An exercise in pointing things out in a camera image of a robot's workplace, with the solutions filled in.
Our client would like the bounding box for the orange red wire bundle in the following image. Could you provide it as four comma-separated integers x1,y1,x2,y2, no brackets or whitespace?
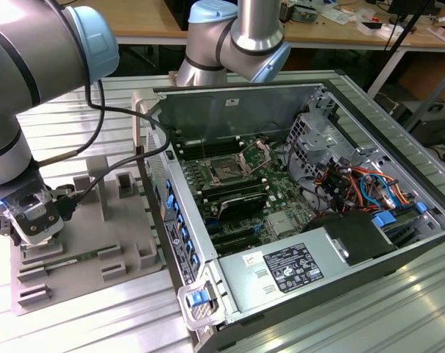
316,165,418,214

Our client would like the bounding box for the black computer tower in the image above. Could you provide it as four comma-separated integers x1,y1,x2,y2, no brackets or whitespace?
409,110,445,148

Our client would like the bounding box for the green motherboard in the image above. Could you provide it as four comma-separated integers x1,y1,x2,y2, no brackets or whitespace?
172,134,311,257

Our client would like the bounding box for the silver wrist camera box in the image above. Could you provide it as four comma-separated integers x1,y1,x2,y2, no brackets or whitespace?
7,189,65,246

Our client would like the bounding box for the black fan shroud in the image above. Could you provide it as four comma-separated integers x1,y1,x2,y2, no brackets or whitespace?
302,211,398,268

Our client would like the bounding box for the grey plastic parts rack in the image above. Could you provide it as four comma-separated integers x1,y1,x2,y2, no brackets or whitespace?
9,154,164,319

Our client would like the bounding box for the CPU socket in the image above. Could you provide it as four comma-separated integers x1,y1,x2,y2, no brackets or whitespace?
207,157,242,185

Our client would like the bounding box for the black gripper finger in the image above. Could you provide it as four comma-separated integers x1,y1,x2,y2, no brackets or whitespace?
0,216,22,248

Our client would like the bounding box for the black expansion card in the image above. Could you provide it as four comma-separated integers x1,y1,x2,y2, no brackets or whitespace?
216,193,267,224

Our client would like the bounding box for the thick black camera cable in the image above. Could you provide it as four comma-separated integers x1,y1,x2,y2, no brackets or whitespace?
54,79,171,222

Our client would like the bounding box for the silver power supply unit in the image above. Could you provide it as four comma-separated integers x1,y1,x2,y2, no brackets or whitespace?
216,226,355,313

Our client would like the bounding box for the wooden desk white frame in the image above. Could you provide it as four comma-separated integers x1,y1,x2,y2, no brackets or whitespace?
111,0,445,52

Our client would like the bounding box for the white small parts tray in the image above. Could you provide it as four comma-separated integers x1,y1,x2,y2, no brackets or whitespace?
360,21,394,38

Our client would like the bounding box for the blue plastic drive latch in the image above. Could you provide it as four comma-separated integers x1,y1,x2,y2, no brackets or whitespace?
372,211,398,229

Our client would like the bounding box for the silver chipset heatsink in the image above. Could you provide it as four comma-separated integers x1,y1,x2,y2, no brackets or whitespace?
268,213,296,235

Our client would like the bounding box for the black RAM slot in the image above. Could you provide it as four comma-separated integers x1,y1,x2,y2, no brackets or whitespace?
196,176,264,193
202,183,268,202
176,136,241,150
179,143,242,160

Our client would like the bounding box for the green RAM stick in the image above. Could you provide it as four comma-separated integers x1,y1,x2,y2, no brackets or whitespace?
41,250,102,271

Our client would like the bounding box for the silver metal drive cage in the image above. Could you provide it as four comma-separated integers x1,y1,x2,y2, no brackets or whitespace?
286,112,355,185

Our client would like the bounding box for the open black PC case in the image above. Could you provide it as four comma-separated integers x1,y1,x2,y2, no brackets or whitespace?
132,79,445,353

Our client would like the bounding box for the blue flat wire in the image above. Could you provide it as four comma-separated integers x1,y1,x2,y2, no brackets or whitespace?
360,172,396,211

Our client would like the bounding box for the black expansion slot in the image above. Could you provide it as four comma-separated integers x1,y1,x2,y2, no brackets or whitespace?
209,224,258,243
213,235,262,255

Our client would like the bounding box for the metal socket cover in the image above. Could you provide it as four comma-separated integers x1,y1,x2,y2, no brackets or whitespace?
238,140,273,174

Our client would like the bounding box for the blue case handle latch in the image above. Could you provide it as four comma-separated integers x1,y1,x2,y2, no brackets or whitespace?
190,290,210,307

